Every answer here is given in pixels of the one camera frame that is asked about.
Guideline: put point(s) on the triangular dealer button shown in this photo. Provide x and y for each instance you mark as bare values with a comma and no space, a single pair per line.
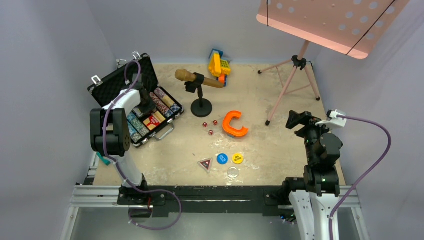
205,164

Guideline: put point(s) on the clear round button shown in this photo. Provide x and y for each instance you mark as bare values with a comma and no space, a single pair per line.
233,172

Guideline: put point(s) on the red poker chip row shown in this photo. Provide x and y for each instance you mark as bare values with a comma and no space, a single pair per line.
161,106

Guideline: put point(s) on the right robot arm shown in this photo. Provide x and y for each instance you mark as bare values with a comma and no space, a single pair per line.
320,175

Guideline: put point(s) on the blue card deck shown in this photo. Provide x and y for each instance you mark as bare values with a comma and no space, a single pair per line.
138,112

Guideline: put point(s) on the toy brick truck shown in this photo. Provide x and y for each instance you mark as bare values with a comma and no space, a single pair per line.
219,66

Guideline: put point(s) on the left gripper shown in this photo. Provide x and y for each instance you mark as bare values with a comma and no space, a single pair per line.
151,107

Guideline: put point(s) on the teal plastic clip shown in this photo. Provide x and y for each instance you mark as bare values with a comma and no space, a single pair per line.
103,160

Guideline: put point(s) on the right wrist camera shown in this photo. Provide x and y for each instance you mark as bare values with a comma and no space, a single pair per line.
335,120

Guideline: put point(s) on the purple yellow chip row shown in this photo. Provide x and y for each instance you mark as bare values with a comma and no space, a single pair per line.
164,97

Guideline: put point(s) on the red texas card deck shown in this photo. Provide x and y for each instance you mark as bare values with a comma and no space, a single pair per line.
153,120

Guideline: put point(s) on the black poker chip case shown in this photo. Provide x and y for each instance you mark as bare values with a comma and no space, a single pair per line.
105,89

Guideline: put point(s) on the black aluminium base frame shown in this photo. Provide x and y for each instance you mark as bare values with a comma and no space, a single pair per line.
265,200

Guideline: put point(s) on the yellow big blind button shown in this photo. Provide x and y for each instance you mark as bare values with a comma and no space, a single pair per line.
237,158

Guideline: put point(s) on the gold microphone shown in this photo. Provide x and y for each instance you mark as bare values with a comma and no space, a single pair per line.
186,76

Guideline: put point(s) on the black microphone stand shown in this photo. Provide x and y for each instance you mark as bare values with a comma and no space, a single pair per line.
201,107

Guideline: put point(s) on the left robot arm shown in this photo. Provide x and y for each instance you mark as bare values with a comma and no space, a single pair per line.
110,137

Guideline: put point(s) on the pink music stand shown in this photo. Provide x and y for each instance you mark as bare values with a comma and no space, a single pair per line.
349,27

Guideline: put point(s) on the blue small blind button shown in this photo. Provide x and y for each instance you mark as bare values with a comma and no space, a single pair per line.
222,158

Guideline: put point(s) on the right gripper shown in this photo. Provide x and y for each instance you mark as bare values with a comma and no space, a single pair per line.
305,118

